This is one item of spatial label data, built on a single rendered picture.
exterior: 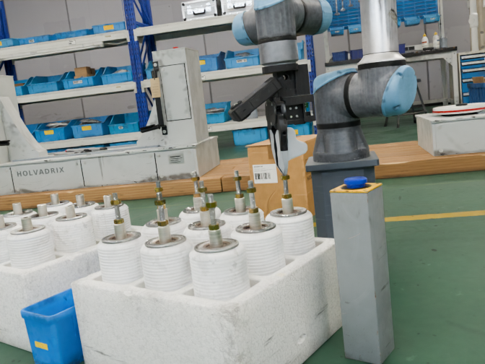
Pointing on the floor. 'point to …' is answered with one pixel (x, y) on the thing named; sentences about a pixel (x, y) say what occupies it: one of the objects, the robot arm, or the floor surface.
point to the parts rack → (164, 32)
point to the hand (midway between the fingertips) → (280, 167)
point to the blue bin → (54, 330)
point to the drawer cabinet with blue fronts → (472, 69)
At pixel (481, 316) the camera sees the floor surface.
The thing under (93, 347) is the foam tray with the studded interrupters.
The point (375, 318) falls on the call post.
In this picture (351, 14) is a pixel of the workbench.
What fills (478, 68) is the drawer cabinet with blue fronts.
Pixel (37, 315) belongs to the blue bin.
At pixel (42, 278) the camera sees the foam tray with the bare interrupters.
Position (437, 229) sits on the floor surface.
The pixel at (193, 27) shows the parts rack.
